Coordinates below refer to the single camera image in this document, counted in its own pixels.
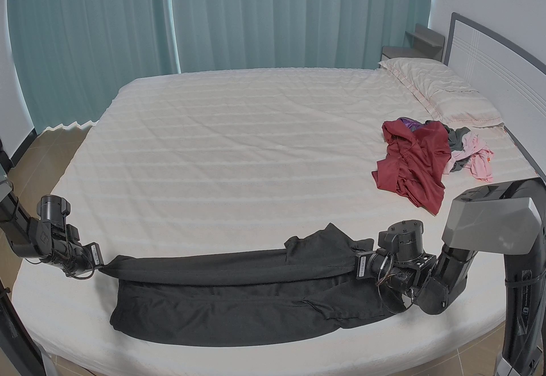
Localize pink garment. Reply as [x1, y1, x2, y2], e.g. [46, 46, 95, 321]
[444, 132, 495, 183]

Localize grey garment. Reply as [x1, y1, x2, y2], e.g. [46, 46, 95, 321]
[423, 120, 472, 174]

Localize bed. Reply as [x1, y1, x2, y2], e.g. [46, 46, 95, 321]
[11, 12, 546, 376]

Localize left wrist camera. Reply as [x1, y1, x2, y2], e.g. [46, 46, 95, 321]
[36, 194, 72, 225]

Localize cream pillow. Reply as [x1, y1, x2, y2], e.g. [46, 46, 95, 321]
[377, 57, 505, 128]

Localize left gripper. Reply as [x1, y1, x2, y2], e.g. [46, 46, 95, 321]
[76, 242, 104, 273]

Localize blue-green curtain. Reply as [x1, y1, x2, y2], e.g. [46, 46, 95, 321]
[6, 0, 180, 134]
[168, 0, 436, 70]

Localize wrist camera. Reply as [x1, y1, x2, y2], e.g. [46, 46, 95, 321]
[377, 219, 426, 265]
[36, 194, 72, 225]

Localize grey bedside table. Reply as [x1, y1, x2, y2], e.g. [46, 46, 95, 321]
[380, 23, 446, 64]

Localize dark red garment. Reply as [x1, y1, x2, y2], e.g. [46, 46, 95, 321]
[371, 119, 453, 216]

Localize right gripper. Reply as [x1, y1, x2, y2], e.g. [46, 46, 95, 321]
[355, 250, 386, 281]

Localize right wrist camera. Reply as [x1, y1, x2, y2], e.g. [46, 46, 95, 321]
[377, 219, 426, 265]

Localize black T-shirt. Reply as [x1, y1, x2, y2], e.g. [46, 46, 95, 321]
[109, 223, 407, 345]

